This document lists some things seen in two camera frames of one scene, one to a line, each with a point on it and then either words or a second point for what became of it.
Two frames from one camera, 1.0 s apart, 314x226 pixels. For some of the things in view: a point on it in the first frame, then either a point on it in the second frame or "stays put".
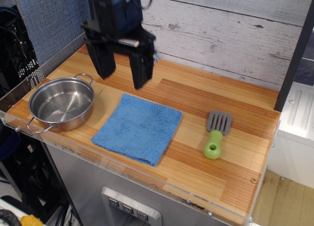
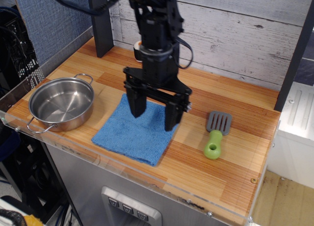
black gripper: (116, 14) → (158, 78)
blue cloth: (138, 128) stays put
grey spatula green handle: (219, 123) stays put
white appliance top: (297, 117) stays put
